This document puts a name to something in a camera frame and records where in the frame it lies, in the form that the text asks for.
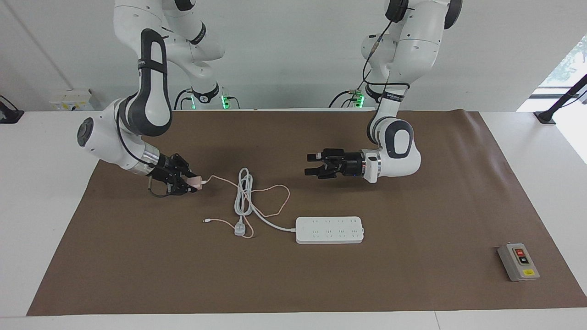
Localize grey on-off switch box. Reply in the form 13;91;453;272
497;243;540;282

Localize black left arm base cable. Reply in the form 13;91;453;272
329;89;363;109

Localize black right arm base cable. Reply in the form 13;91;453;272
173;89;193;110

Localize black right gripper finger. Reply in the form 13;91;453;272
167;178;198;195
172;154;195;177

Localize white power strip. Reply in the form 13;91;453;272
295;216;365;245

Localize black clamp mount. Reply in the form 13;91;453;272
0;95;24;124

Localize pink charging cable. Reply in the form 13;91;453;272
203;176;291;239

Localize brown table mat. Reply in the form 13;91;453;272
27;109;587;317

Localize black arm base cable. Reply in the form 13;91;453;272
173;89;193;110
329;89;363;109

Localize white wall outlet box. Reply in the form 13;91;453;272
50;89;94;111

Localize white power cord with plug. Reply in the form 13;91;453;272
234;167;298;237

